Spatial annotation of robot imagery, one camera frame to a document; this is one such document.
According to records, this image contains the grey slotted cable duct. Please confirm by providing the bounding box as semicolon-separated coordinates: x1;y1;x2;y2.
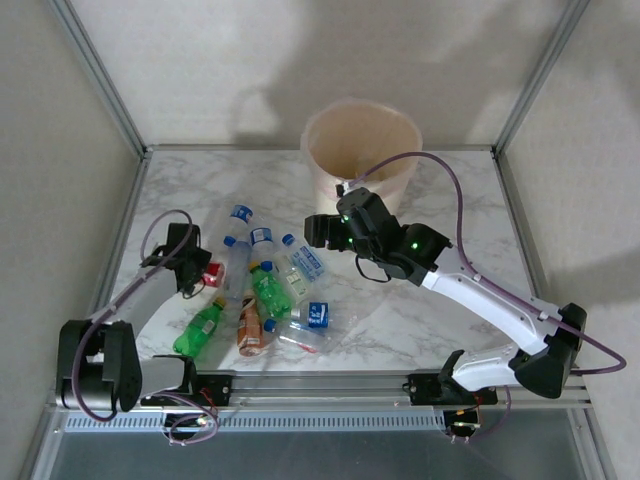
63;410;449;434

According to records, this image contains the soda water bottle blue cap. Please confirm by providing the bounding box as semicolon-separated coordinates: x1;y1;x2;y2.
280;233;326;284

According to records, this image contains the blue label bottle grey cap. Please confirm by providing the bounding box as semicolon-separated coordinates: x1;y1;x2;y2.
289;301;351;336

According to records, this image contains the cream plastic bin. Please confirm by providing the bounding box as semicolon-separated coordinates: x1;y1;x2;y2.
299;98;425;226

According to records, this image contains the aluminium frame post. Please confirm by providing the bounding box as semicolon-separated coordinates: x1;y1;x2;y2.
492;0;591;156
47;0;151;159

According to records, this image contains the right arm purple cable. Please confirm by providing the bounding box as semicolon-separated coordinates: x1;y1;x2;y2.
344;151;627;446

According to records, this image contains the green plastic bottle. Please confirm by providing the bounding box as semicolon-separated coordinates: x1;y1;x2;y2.
172;297;229;359
248;260;294;319

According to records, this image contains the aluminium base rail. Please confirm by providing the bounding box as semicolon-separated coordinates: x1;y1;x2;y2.
47;368;591;412

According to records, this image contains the clear bottle green white label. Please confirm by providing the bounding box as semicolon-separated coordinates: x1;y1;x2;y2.
272;252;314;304

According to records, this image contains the orange label plastic bottle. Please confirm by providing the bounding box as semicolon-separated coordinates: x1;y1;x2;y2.
236;288;269;357

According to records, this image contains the pink plastic bin liner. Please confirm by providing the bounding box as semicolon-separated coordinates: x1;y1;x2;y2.
299;98;425;201

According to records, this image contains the clear bottle thin red label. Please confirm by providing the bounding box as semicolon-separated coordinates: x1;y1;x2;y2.
263;317;336;355

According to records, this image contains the long clear plastic bottle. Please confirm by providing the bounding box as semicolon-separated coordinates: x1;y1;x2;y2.
223;239;254;302

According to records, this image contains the aluminium table edge rail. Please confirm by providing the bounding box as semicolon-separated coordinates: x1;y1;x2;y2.
142;143;501;154
492;149;576;371
107;149;154;301

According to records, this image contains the clear bottle blue label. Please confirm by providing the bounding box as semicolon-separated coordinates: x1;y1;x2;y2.
248;227;276;266
223;203;259;249

